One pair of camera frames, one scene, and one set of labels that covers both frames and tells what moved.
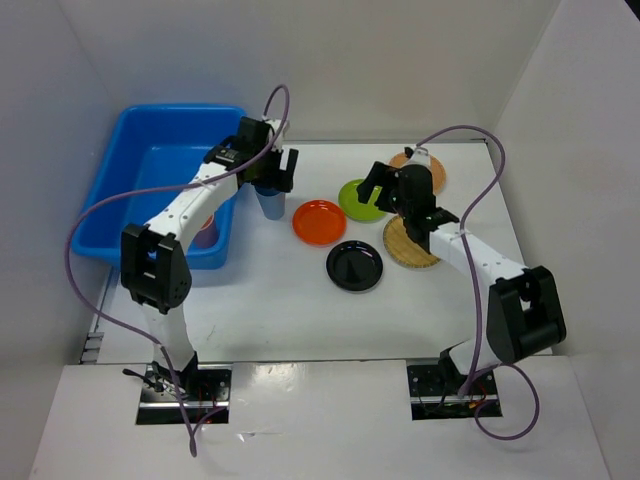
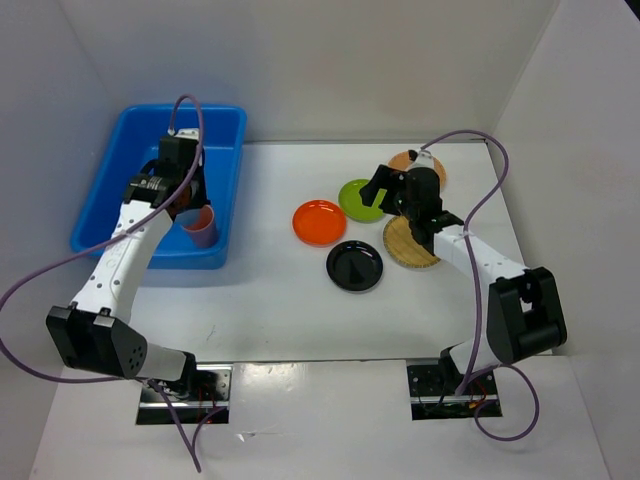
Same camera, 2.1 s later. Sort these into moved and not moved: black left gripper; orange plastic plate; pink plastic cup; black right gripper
Moved: black left gripper
Not moved: pink plastic cup; orange plastic plate; black right gripper
